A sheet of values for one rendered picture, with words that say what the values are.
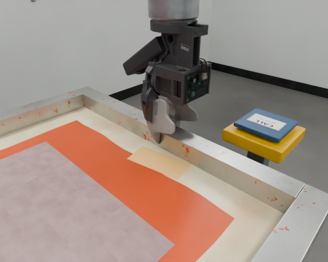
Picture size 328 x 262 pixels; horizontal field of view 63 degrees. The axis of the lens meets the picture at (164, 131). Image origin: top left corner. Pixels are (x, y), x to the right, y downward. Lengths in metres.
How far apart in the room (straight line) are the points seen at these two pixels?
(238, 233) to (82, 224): 0.20
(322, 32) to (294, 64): 0.44
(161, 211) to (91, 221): 0.09
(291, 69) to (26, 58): 2.92
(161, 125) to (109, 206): 0.16
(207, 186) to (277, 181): 0.10
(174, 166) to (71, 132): 0.24
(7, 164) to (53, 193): 0.13
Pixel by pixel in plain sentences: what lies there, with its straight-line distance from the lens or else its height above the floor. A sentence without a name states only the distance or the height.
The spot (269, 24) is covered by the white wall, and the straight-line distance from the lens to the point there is 3.74.
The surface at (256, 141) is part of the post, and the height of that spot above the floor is 0.95.
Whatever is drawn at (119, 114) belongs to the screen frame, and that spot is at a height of 0.98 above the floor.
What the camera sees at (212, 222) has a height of 0.96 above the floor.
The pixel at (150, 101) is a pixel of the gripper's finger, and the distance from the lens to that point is 0.44.
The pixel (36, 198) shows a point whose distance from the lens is 0.44.
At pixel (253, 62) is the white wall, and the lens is 3.89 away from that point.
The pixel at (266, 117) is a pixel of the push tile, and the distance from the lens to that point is 0.62.
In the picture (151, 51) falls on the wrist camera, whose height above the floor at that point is 1.14.
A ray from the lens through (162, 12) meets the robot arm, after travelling 0.40.
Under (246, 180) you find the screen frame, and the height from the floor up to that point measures 0.98.
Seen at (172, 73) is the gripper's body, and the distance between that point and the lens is 0.40.
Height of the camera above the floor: 1.24
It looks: 30 degrees down
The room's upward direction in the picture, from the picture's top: straight up
